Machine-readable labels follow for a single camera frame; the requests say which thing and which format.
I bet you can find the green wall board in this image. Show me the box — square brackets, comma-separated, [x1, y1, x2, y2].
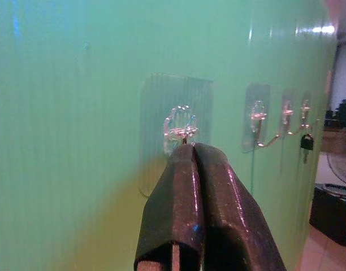
[0, 0, 338, 271]

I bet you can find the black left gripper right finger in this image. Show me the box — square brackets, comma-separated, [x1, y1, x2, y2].
[194, 142, 287, 271]

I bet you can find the black-headed key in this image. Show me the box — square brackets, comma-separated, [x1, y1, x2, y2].
[299, 133, 315, 165]

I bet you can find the standing fan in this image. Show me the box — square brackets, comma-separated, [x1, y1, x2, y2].
[326, 151, 346, 196]

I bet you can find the silver key ring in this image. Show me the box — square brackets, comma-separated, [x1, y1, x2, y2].
[164, 124, 201, 146]

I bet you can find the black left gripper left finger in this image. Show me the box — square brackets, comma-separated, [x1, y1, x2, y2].
[133, 145, 207, 271]

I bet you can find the clear adhesive metal hook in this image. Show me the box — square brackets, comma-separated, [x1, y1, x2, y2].
[299, 91, 320, 133]
[241, 82, 283, 155]
[138, 72, 215, 196]
[279, 89, 303, 137]

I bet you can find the wooden table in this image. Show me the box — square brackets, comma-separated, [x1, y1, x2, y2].
[321, 125, 346, 154]

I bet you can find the black box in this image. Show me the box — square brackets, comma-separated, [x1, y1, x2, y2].
[308, 182, 346, 250]

